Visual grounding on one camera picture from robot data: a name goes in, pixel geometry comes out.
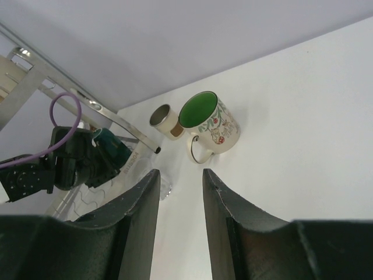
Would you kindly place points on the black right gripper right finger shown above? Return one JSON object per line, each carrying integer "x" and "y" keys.
{"x": 245, "y": 242}

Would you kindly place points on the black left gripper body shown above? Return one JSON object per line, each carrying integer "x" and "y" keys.
{"x": 95, "y": 167}

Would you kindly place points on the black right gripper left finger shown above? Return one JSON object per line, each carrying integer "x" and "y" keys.
{"x": 115, "y": 241}

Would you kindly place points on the dark teal cup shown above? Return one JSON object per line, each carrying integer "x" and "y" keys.
{"x": 117, "y": 151}

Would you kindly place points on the floral mug green inside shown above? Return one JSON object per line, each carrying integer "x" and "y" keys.
{"x": 212, "y": 128}

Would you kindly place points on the tall beige cup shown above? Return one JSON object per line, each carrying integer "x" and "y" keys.
{"x": 11, "y": 75}

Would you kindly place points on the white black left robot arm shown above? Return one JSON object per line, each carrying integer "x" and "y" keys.
{"x": 55, "y": 169}

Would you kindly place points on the clear glass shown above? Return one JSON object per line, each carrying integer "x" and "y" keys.
{"x": 165, "y": 187}

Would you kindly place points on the steel cup with brown band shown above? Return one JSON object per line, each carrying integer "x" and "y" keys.
{"x": 165, "y": 120}

